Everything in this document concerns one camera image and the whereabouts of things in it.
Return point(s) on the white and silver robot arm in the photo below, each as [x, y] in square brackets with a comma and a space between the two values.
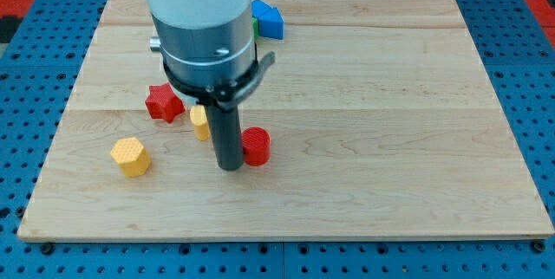
[204, 42]

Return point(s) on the yellow heart block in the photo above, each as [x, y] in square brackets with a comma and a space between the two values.
[199, 121]

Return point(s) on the yellow hexagon block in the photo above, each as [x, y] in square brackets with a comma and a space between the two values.
[131, 156]

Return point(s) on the red cylinder block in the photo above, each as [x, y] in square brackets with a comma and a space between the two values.
[256, 143]

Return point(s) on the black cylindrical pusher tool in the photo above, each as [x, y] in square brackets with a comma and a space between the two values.
[226, 135]

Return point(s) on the blue triangle block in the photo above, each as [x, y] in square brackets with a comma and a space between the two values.
[271, 24]

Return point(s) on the wooden board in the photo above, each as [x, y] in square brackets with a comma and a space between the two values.
[384, 126]

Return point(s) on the green block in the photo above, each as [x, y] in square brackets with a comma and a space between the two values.
[255, 28]

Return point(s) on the red star block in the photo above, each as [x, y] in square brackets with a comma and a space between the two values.
[163, 103]

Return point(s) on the blue cube block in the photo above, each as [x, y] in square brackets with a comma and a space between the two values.
[259, 7]

